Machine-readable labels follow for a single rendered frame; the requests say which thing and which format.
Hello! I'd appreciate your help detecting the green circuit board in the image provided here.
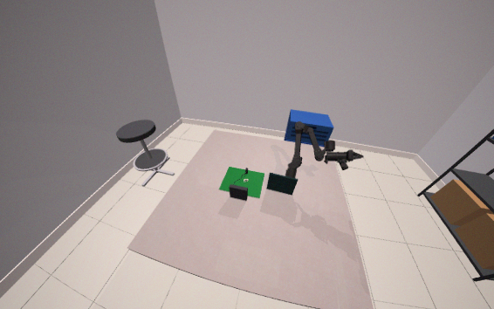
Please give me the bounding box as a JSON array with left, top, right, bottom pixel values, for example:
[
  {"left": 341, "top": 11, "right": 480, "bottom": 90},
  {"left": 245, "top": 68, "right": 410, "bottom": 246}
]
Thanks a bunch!
[{"left": 219, "top": 167, "right": 264, "bottom": 198}]

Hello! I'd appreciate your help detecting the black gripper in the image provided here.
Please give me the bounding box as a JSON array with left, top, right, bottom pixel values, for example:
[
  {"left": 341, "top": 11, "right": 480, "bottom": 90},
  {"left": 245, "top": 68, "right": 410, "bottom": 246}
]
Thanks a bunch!
[{"left": 335, "top": 149, "right": 364, "bottom": 162}]

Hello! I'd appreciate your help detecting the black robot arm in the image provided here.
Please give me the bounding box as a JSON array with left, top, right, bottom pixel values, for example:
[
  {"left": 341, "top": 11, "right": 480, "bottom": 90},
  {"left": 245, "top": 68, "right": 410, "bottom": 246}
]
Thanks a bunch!
[{"left": 286, "top": 121, "right": 348, "bottom": 179}]

